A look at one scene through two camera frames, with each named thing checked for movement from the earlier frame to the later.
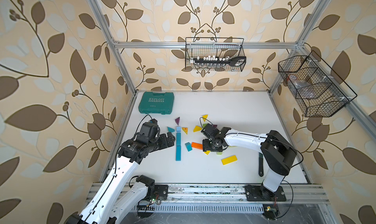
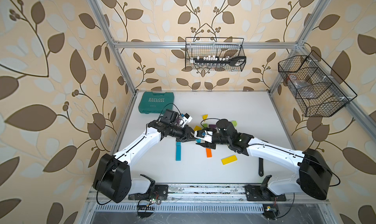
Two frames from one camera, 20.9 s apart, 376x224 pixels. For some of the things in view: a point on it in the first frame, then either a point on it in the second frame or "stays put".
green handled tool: (261, 166) stays put
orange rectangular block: (199, 146) -> (208, 152)
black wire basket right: (318, 90) stays put
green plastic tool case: (156, 102) stays put
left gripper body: (162, 142) -> (182, 135)
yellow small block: (197, 128) stays put
